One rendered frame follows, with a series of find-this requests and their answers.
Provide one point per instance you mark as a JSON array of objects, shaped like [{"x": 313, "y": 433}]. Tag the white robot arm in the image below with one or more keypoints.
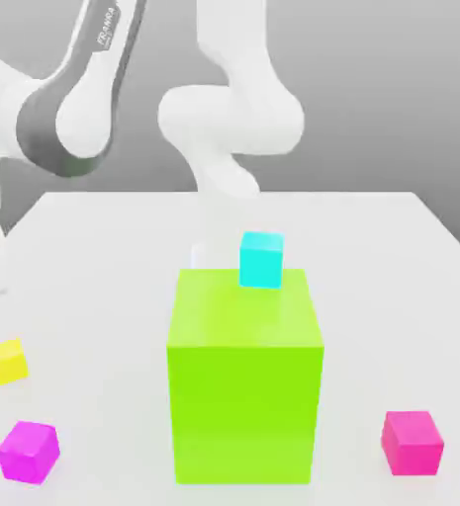
[{"x": 253, "y": 118}]

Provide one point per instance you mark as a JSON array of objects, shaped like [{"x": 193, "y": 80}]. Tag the small yellow cube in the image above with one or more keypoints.
[{"x": 10, "y": 363}]

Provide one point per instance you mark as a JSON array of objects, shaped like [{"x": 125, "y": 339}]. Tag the small magenta cube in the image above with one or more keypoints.
[{"x": 27, "y": 454}]

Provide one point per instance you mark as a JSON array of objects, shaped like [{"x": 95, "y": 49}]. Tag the small cyan cube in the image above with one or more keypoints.
[{"x": 261, "y": 265}]

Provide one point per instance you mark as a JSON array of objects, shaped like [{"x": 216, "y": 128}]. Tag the small pink cube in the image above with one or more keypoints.
[{"x": 413, "y": 444}]

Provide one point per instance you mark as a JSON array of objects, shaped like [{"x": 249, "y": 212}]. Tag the large lime green box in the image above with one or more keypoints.
[{"x": 245, "y": 395}]

